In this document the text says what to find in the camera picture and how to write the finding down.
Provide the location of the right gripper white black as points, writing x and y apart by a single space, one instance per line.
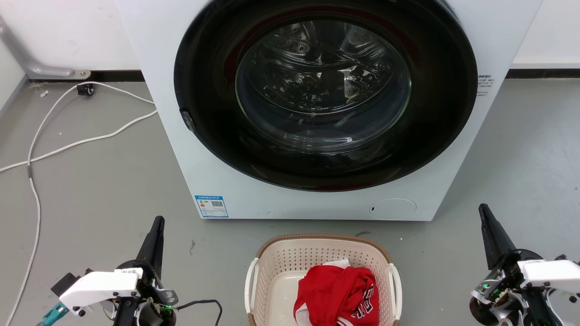
546 271

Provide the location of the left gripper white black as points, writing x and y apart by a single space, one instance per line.
102 285

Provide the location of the beige plastic laundry basket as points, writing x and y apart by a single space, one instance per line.
278 258

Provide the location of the blue energy label sticker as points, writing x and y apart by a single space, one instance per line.
211 206

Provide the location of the round white filter cover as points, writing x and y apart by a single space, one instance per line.
393 209

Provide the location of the red sports jersey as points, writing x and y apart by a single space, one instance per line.
331 290

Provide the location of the round black glass washer door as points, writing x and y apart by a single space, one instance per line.
326 167

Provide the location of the white front-load washing machine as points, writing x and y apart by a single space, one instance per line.
149 54

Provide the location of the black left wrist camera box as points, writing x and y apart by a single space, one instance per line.
60 283

